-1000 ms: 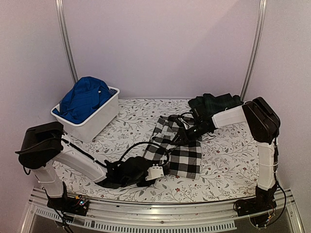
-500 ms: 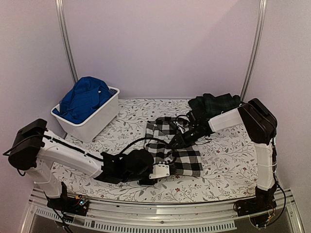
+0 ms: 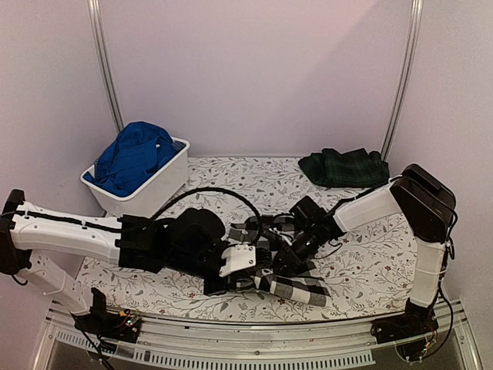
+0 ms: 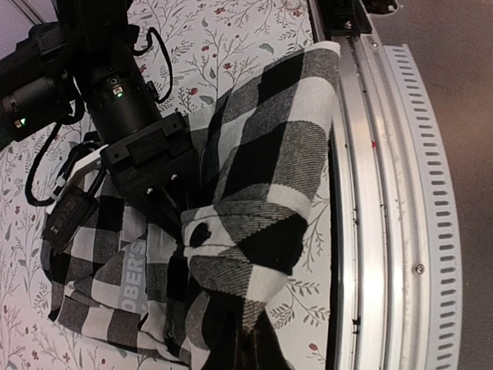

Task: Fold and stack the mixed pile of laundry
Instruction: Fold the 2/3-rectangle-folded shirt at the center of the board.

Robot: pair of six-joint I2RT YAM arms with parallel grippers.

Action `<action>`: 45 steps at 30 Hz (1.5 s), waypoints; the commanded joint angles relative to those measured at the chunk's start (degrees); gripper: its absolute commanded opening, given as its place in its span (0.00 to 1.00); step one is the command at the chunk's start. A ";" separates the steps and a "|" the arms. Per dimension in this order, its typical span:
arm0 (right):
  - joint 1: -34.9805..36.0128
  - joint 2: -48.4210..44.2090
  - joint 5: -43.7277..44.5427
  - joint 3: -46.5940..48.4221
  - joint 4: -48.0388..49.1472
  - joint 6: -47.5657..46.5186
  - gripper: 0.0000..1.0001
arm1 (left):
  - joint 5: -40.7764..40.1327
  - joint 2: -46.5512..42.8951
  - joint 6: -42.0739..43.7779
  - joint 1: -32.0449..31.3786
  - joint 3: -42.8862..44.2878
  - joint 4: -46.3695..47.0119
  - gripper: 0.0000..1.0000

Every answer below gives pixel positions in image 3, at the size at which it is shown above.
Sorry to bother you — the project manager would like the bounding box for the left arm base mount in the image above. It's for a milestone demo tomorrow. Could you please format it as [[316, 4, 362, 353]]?
[[72, 309, 142, 344]]

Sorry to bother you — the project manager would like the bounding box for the floral patterned table mat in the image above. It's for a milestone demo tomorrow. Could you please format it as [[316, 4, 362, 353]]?
[[77, 157, 417, 322]]

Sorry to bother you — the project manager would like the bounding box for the blue garment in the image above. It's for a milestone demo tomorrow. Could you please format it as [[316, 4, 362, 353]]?
[[82, 121, 185, 197]]

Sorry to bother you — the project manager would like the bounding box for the right aluminium frame post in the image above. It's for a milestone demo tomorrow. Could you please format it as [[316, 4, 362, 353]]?
[[381, 0, 424, 161]]

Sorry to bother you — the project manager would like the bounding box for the green plaid pleated skirt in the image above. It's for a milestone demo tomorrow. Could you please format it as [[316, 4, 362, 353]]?
[[298, 148, 390, 188]]

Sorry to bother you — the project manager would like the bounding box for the black camera cable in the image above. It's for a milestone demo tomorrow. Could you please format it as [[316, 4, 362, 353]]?
[[152, 187, 265, 244]]

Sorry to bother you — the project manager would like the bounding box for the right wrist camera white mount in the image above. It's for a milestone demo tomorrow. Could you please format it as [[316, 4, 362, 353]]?
[[263, 229, 287, 251]]

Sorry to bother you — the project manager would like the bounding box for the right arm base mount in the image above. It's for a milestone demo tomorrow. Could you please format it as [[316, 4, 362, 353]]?
[[370, 312, 438, 362]]

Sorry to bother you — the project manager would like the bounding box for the white plastic laundry bin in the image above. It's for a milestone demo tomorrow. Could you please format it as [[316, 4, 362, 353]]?
[[80, 137, 190, 217]]

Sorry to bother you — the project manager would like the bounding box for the front aluminium rail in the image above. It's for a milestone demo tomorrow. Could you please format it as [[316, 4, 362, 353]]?
[[33, 300, 487, 369]]

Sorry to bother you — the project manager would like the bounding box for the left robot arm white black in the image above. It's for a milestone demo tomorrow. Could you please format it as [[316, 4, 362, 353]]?
[[1, 189, 272, 335]]

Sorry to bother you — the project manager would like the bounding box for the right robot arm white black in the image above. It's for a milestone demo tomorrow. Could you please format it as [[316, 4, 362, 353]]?
[[273, 163, 458, 336]]

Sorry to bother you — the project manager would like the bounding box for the black white checkered shirt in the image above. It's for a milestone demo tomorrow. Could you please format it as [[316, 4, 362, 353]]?
[[248, 214, 330, 307]]

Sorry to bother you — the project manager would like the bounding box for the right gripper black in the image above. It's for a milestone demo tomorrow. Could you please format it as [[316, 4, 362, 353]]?
[[266, 225, 324, 278]]

